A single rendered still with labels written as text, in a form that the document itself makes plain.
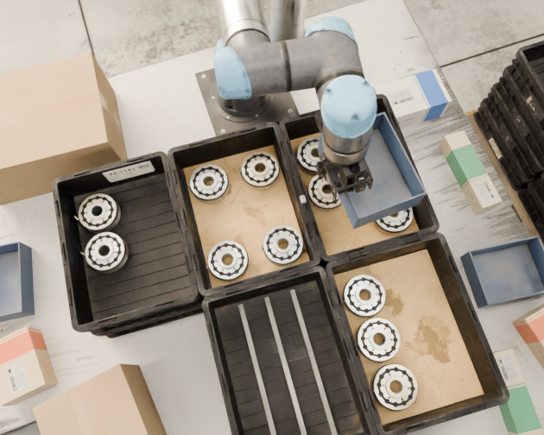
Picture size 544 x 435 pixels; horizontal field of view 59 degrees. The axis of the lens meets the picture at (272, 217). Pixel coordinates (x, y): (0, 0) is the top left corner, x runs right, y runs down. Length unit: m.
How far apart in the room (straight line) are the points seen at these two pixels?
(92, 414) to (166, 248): 0.43
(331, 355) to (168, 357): 0.44
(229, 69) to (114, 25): 2.13
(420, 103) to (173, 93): 0.77
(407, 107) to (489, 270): 0.52
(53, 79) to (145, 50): 1.20
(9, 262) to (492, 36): 2.39
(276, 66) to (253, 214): 0.63
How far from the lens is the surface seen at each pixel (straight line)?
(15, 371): 1.45
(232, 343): 1.23
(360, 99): 0.68
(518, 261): 1.53
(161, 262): 1.29
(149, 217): 1.34
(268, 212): 1.29
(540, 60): 2.16
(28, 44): 2.93
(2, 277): 1.59
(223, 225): 1.29
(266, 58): 0.73
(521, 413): 1.42
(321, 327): 1.23
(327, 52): 0.74
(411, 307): 1.27
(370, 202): 1.05
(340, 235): 1.28
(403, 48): 1.75
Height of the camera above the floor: 2.05
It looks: 72 degrees down
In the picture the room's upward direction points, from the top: 4 degrees counter-clockwise
